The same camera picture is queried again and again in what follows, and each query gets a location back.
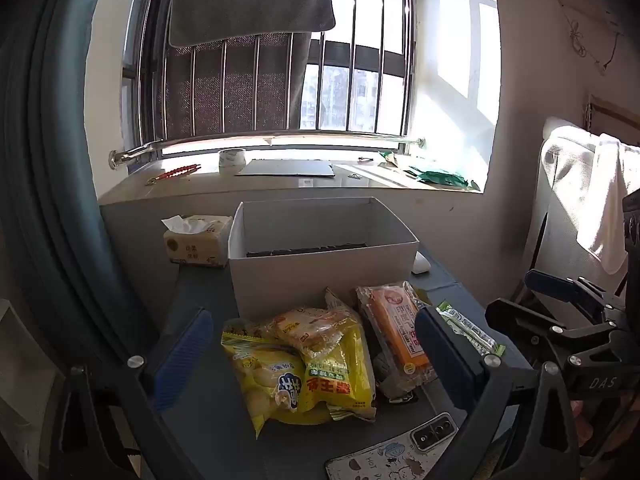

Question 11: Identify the yellow cartoon snack packet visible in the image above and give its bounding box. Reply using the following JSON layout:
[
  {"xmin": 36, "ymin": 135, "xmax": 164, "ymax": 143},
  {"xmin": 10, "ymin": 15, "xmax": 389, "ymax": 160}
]
[{"xmin": 221, "ymin": 319, "xmax": 332, "ymax": 438}]

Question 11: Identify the green white snack bar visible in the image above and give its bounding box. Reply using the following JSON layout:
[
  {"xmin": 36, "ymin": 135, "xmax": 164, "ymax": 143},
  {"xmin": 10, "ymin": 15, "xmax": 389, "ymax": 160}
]
[{"xmin": 435, "ymin": 300, "xmax": 507, "ymax": 358}]

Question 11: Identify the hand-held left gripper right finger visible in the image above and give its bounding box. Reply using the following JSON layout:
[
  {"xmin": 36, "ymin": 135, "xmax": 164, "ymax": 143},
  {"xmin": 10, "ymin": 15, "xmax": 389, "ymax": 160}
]
[{"xmin": 414, "ymin": 305, "xmax": 583, "ymax": 480}]

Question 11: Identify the phone with cartoon case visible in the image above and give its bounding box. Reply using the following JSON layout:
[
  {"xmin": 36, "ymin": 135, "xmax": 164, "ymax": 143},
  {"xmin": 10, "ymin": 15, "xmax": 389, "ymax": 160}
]
[{"xmin": 325, "ymin": 412, "xmax": 461, "ymax": 480}]

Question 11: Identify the grey towel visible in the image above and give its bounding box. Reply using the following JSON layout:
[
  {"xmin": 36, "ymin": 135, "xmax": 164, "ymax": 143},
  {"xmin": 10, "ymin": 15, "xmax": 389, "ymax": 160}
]
[{"xmin": 167, "ymin": 0, "xmax": 337, "ymax": 50}]

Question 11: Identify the person's right hand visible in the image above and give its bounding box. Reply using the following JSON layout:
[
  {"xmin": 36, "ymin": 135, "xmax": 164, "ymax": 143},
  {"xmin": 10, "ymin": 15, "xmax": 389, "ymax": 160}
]
[{"xmin": 570, "ymin": 397, "xmax": 596, "ymax": 448}]

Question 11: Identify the white chair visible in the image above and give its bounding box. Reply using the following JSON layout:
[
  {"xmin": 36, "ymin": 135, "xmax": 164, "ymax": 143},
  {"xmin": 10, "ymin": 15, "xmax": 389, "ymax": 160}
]
[{"xmin": 527, "ymin": 116, "xmax": 640, "ymax": 311}]

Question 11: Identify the tape roll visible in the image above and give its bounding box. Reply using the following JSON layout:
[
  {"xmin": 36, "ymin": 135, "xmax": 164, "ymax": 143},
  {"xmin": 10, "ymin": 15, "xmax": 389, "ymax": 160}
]
[{"xmin": 218, "ymin": 149, "xmax": 247, "ymax": 175}]

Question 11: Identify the blue curtain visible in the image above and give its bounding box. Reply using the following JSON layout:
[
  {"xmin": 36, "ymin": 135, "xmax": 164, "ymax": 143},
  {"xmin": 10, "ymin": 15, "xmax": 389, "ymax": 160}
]
[{"xmin": 0, "ymin": 0, "xmax": 163, "ymax": 366}]

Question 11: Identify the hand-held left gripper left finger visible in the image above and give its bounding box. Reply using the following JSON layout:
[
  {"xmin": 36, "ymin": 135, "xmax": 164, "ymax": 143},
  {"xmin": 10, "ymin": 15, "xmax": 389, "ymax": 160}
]
[{"xmin": 50, "ymin": 308, "xmax": 221, "ymax": 480}]

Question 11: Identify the steel window guard rail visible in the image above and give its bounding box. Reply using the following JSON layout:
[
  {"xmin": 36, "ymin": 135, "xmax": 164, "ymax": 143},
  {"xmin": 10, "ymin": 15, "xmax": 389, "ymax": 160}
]
[{"xmin": 110, "ymin": 0, "xmax": 433, "ymax": 168}]

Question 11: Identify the dark flat board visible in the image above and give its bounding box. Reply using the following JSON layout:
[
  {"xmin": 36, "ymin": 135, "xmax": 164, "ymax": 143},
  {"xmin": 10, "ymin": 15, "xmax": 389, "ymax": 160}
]
[{"xmin": 235, "ymin": 159, "xmax": 337, "ymax": 178}]

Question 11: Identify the green plastic bag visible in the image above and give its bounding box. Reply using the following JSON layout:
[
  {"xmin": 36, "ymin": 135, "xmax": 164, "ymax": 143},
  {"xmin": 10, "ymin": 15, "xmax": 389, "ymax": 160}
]
[{"xmin": 404, "ymin": 165, "xmax": 482, "ymax": 193}]

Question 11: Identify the brown frame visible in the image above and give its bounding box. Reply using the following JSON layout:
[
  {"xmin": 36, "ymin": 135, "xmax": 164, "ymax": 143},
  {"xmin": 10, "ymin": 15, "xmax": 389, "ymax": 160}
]
[{"xmin": 585, "ymin": 94, "xmax": 640, "ymax": 137}]

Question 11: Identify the white cardboard box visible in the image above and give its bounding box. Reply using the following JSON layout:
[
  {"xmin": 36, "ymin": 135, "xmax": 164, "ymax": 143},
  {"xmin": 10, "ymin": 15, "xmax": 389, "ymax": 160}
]
[{"xmin": 227, "ymin": 196, "xmax": 421, "ymax": 322}]

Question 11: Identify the white cloth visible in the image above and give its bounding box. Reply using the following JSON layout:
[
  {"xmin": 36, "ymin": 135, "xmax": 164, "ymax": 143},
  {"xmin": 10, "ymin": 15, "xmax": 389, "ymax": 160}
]
[{"xmin": 575, "ymin": 132, "xmax": 640, "ymax": 276}]

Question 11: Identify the orange snack packet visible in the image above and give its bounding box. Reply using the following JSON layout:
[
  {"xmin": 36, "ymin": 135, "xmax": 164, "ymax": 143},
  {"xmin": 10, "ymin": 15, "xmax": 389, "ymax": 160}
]
[{"xmin": 356, "ymin": 281, "xmax": 437, "ymax": 403}]

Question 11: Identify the clear yellow bun packet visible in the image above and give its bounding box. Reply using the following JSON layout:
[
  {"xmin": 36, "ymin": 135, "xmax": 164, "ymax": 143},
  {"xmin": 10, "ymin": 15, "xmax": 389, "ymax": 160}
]
[{"xmin": 260, "ymin": 305, "xmax": 362, "ymax": 361}]

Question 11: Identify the yellow green snack packet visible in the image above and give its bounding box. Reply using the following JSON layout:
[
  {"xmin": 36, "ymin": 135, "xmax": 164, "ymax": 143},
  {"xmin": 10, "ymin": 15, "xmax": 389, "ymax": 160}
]
[{"xmin": 300, "ymin": 287, "xmax": 378, "ymax": 423}]

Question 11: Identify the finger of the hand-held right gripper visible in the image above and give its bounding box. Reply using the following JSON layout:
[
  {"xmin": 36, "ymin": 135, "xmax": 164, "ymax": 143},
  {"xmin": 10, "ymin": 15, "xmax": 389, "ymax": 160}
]
[
  {"xmin": 485, "ymin": 298, "xmax": 621, "ymax": 361},
  {"xmin": 524, "ymin": 269, "xmax": 626, "ymax": 322}
]

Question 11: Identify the tissue pack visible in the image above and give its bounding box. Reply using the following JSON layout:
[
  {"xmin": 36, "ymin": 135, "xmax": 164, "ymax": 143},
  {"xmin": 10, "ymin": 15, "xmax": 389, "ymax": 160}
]
[{"xmin": 161, "ymin": 214, "xmax": 233, "ymax": 270}]

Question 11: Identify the red beaded pen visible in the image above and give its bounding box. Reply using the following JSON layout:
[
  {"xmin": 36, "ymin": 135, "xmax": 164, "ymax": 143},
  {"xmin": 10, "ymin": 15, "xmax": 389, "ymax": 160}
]
[{"xmin": 146, "ymin": 162, "xmax": 202, "ymax": 186}]

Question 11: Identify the wall string decoration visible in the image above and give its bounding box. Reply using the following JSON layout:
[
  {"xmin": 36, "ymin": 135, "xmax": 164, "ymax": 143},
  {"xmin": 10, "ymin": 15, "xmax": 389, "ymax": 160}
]
[{"xmin": 554, "ymin": 0, "xmax": 627, "ymax": 77}]

